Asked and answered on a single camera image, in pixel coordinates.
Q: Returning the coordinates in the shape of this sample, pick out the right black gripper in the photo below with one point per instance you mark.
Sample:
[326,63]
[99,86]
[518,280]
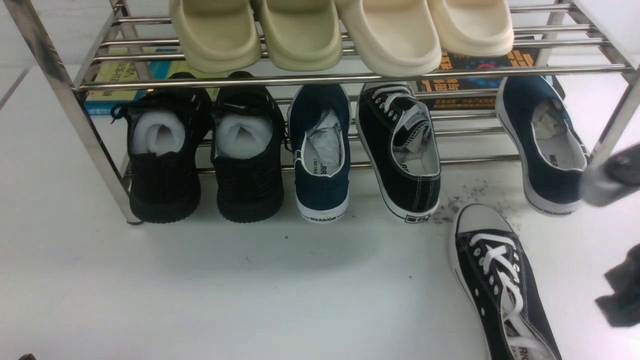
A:
[621,308]

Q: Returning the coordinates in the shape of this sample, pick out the black canvas lace sneaker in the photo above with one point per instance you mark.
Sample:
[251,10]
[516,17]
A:
[490,264]
[397,133]

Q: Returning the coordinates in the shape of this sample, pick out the navy canvas shoe right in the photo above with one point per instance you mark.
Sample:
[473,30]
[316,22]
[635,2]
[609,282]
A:
[552,155]

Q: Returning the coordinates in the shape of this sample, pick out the navy canvas shoe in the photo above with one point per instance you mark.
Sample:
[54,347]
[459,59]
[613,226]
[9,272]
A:
[552,155]
[318,122]

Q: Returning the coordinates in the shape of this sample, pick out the navy canvas shoe middle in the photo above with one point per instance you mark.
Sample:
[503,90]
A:
[318,122]

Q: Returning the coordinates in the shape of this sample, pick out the silver metal shoe rack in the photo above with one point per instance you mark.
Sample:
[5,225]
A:
[568,25]

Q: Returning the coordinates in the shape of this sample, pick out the black orange book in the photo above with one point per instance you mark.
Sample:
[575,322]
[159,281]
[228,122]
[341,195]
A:
[470,94]

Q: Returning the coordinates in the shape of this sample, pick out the cream slipper right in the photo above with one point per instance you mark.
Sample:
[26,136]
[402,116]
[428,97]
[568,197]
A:
[475,28]

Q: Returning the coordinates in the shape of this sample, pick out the cream slipper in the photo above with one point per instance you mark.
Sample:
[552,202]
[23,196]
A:
[475,28]
[394,38]

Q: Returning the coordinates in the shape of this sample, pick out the cream slipper left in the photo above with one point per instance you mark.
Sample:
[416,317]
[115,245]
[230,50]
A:
[394,38]

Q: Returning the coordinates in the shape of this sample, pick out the black knit sneaker right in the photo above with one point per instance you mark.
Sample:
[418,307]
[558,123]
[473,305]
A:
[248,128]

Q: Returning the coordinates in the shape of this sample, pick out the black knit sneaker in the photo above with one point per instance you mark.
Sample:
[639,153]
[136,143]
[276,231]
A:
[248,128]
[164,129]

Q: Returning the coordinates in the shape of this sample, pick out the olive green slipper right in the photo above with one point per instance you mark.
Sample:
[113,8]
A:
[300,35]

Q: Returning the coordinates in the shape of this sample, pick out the olive green slipper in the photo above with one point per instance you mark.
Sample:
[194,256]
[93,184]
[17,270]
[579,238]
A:
[300,35]
[216,36]

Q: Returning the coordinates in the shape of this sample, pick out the olive green slipper left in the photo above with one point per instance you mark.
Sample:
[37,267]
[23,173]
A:
[216,36]

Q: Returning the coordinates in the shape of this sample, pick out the black knit sneaker left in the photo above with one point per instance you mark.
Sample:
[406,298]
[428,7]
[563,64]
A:
[164,129]

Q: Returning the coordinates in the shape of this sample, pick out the yellow blue book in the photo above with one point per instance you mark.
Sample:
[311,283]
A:
[100,102]

